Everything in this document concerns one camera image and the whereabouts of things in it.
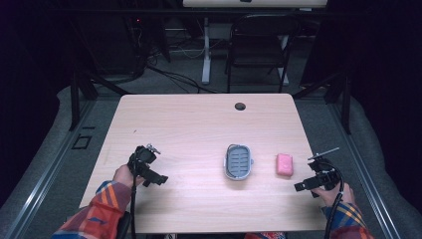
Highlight person's left hand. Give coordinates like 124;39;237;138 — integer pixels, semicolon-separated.
111;163;146;190

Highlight hand-held gripper black cable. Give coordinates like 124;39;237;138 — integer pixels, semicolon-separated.
129;152;138;239
323;161;346;239

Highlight aluminium floor rail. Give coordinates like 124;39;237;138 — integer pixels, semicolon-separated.
2;99;98;239
326;101;403;239

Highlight white desk with white legs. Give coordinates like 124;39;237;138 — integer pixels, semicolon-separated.
181;0;328;86

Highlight grey soap dish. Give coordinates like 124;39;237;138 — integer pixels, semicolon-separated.
223;143;255;181

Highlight black folding chair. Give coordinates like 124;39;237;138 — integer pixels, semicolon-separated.
225;13;303;95

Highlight pink soap bar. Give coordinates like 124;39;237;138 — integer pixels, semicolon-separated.
275;152;295;177

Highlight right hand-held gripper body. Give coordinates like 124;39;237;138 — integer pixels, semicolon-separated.
307;146;343;192

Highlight black metal stand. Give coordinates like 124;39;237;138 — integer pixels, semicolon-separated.
68;64;131;132
292;70;353;135

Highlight person's plaid clothing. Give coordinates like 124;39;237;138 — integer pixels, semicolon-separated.
243;231;287;239

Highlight black floor cables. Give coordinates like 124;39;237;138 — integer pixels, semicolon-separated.
132;36;230;95

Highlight right hand-held gripper black cable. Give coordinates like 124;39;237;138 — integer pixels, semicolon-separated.
323;161;346;239

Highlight left hand-held gripper black cable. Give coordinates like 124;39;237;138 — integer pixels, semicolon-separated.
129;152;138;239

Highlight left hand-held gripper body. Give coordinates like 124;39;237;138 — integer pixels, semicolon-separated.
127;142;162;179

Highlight person's right hand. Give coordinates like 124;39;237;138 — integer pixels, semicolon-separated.
312;182;356;209

